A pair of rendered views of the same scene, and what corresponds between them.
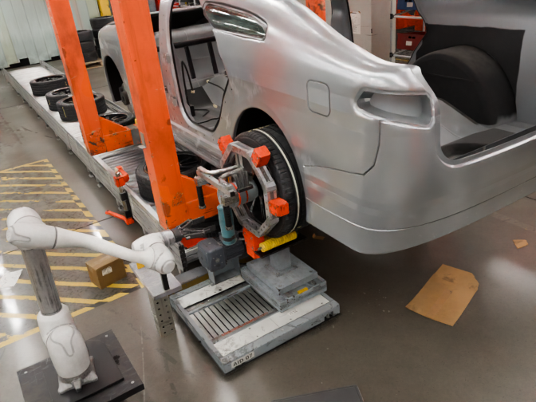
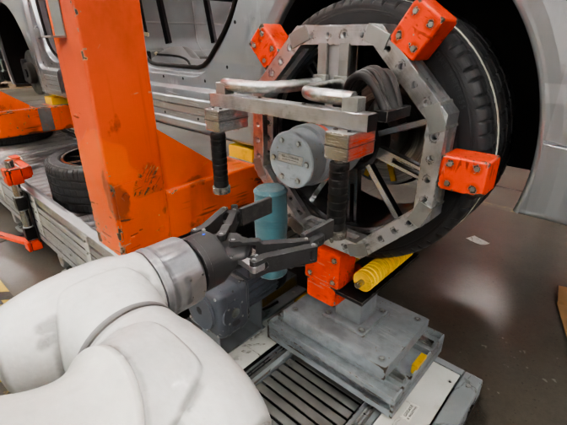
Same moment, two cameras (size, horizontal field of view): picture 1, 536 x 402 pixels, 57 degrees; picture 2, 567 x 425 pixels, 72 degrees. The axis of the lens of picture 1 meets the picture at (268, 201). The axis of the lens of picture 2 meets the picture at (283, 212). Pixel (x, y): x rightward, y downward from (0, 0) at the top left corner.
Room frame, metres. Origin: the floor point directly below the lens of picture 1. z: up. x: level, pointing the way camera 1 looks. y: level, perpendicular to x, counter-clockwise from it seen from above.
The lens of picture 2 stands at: (1.79, 0.52, 1.10)
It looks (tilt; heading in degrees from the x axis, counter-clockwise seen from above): 24 degrees down; 342
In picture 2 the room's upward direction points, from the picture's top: straight up
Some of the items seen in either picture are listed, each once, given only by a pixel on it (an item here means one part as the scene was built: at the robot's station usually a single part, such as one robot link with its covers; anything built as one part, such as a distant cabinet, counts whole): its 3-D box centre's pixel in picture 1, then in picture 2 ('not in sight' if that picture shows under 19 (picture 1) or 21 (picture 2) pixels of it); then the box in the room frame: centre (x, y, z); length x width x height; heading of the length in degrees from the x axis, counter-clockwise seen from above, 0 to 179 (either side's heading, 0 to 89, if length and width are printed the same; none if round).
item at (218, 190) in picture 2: (200, 196); (219, 161); (2.69, 0.40, 0.83); 0.04 x 0.04 x 0.16
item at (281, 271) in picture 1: (279, 254); (357, 291); (2.74, -0.04, 0.32); 0.40 x 0.30 x 0.28; 30
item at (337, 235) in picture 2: (227, 216); (337, 197); (2.39, 0.23, 0.83); 0.04 x 0.04 x 0.16
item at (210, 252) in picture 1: (230, 254); (249, 297); (2.91, 0.30, 0.26); 0.42 x 0.18 x 0.35; 120
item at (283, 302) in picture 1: (281, 278); (353, 335); (2.74, -0.04, 0.13); 0.50 x 0.36 x 0.10; 30
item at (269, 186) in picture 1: (248, 189); (336, 145); (2.66, 0.11, 0.85); 0.54 x 0.07 x 0.54; 30
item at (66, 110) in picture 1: (82, 106); not in sight; (7.10, 2.51, 0.39); 0.66 x 0.66 x 0.24
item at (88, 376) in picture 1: (76, 373); not in sight; (1.84, 1.02, 0.34); 0.22 x 0.18 x 0.06; 22
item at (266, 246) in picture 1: (278, 240); (385, 263); (2.60, -0.04, 0.51); 0.29 x 0.06 x 0.06; 120
